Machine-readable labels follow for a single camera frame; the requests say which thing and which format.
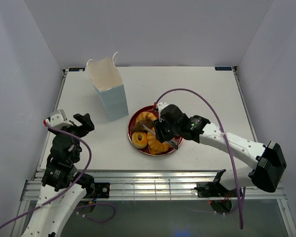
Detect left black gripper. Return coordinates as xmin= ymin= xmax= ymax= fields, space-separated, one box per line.
xmin=49 ymin=113 xmax=94 ymax=161

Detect metal serving tongs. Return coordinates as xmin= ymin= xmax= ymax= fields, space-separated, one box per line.
xmin=138 ymin=116 xmax=180 ymax=151

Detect dark brown bread piece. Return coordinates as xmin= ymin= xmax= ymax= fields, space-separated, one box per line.
xmin=130 ymin=123 xmax=146 ymax=133

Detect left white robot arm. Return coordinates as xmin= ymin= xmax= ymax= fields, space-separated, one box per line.
xmin=22 ymin=110 xmax=95 ymax=237

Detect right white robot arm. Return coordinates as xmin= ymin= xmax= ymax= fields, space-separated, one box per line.
xmin=153 ymin=102 xmax=287 ymax=197

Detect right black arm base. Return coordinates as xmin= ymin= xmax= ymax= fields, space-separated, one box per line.
xmin=194 ymin=182 xmax=237 ymax=198

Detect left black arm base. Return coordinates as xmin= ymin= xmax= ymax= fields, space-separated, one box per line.
xmin=85 ymin=183 xmax=110 ymax=198

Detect golden croissant bread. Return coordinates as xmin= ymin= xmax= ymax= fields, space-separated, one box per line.
xmin=135 ymin=112 xmax=157 ymax=125

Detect light blue paper bag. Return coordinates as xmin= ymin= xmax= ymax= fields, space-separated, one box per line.
xmin=86 ymin=52 xmax=129 ymax=121

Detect dark red round plate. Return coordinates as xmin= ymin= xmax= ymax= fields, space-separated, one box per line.
xmin=127 ymin=105 xmax=175 ymax=157

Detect small glazed donut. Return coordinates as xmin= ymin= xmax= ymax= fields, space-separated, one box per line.
xmin=131 ymin=132 xmax=148 ymax=149

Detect left blue table label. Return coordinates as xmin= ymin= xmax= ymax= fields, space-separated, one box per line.
xmin=68 ymin=67 xmax=85 ymax=72

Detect blue table label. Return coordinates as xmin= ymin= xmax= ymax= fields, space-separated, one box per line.
xmin=68 ymin=67 xmax=85 ymax=72
xmin=215 ymin=67 xmax=232 ymax=71

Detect right blue table label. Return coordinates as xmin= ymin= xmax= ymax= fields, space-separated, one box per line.
xmin=215 ymin=67 xmax=232 ymax=71

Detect large fluted ring bread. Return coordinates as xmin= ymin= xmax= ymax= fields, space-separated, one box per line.
xmin=147 ymin=131 xmax=171 ymax=155

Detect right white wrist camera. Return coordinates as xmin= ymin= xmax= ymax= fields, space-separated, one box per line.
xmin=153 ymin=102 xmax=169 ymax=114

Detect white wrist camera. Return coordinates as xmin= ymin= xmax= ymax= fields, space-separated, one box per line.
xmin=43 ymin=109 xmax=74 ymax=129
xmin=153 ymin=102 xmax=169 ymax=114

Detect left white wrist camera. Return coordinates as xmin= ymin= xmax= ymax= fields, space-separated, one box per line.
xmin=43 ymin=109 xmax=74 ymax=129

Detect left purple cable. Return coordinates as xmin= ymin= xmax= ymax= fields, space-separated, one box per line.
xmin=0 ymin=123 xmax=116 ymax=237

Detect aluminium frame rail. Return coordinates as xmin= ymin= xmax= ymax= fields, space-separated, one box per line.
xmin=21 ymin=171 xmax=287 ymax=201

